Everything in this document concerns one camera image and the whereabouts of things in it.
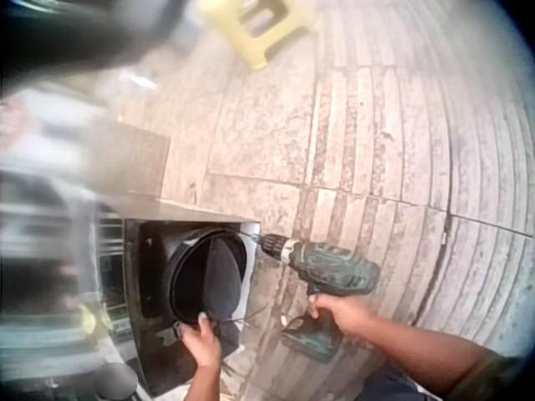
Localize person's left hand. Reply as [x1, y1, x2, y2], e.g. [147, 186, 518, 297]
[173, 311, 225, 369]

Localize person's right hand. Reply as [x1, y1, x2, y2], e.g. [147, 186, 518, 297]
[307, 293, 378, 348]

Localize teal cordless drill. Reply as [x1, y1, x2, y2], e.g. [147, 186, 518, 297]
[249, 233, 382, 365]

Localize black round duct collar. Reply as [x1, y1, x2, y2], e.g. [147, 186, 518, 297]
[168, 231, 251, 327]

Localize person's legs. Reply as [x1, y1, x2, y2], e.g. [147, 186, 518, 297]
[362, 367, 431, 401]

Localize metal fan housing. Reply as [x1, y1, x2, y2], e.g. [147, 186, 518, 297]
[94, 195, 263, 398]

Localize brown cardboard box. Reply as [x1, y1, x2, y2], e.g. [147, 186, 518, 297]
[89, 119, 172, 201]

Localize cluttered metal rack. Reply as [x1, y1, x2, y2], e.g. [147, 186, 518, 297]
[0, 87, 126, 379]

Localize yellow plastic stool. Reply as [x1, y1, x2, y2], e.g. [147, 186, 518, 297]
[197, 0, 324, 72]

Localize large black blurred object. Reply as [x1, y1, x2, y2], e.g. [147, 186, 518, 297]
[0, 0, 202, 99]

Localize thin black wires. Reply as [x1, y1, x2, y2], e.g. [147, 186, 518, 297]
[217, 306, 261, 332]

